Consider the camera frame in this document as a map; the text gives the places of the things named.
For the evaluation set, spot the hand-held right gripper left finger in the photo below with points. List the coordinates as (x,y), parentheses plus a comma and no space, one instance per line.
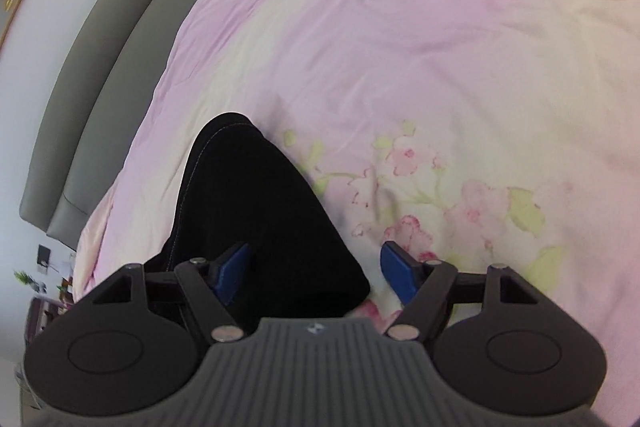
(231,274)

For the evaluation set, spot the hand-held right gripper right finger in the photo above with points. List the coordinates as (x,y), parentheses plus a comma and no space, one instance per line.
(400,274)

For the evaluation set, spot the wooden nightstand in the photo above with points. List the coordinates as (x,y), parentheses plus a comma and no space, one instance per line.
(47,307)

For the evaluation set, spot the green plant in white pot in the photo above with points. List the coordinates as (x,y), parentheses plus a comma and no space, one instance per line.
(22,278)

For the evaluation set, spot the pink duvet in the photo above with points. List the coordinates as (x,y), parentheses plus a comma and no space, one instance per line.
(400,57)

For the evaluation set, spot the grey padded headboard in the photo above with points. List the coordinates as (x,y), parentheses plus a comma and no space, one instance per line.
(125,57)

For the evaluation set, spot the black wall socket panel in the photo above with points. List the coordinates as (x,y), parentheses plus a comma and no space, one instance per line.
(44,253)

